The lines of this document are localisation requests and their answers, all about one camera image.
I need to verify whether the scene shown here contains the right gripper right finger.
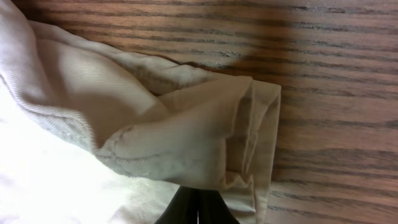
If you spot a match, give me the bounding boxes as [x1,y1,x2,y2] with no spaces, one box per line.
[198,190,239,224]

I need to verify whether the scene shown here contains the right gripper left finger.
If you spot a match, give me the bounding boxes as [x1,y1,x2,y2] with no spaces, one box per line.
[155,187,198,224]

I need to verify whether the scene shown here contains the beige khaki shorts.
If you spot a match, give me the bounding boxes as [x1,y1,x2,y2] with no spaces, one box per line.
[1,1,281,223]

